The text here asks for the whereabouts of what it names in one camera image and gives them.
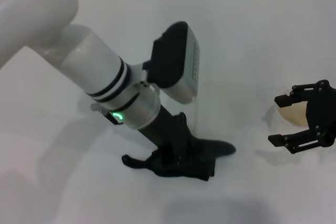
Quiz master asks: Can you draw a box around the dark blue rag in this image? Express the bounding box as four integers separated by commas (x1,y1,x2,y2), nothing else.
121,136,237,183

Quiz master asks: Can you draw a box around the white paper cup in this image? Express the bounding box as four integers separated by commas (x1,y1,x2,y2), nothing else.
277,91,310,126

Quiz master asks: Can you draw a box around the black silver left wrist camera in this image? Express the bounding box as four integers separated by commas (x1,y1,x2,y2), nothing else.
142,20,202,105

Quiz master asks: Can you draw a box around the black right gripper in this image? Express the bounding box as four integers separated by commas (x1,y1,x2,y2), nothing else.
268,79,336,155

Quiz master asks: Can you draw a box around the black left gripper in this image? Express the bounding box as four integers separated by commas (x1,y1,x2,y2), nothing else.
135,105,199,169

